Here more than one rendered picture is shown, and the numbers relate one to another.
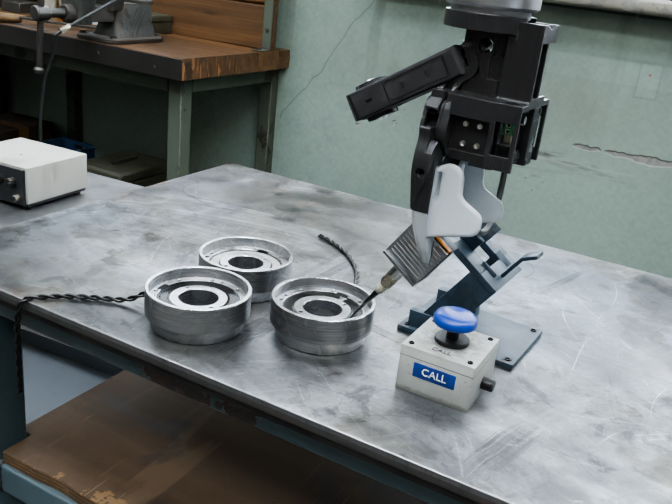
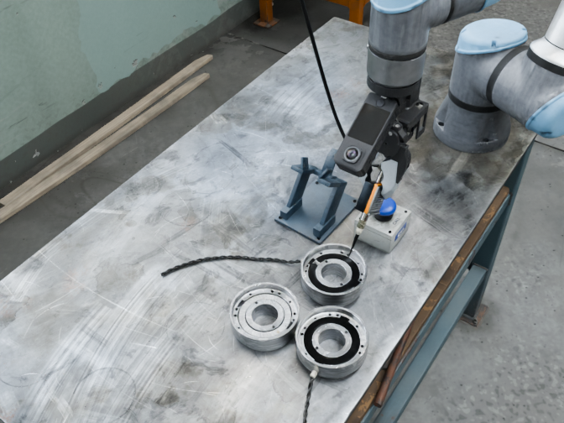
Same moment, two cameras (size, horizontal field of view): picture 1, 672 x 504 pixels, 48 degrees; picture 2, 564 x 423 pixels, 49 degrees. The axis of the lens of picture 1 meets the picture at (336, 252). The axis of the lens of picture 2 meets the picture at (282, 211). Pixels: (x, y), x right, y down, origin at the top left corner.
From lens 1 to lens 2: 1.01 m
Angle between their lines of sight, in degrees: 68
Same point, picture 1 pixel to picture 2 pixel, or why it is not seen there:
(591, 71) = not seen: outside the picture
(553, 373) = (359, 186)
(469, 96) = (411, 117)
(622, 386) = not seen: hidden behind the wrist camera
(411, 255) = (378, 202)
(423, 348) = (394, 227)
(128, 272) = (248, 405)
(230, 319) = (357, 321)
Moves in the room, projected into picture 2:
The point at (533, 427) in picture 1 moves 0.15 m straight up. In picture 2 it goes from (414, 206) to (425, 142)
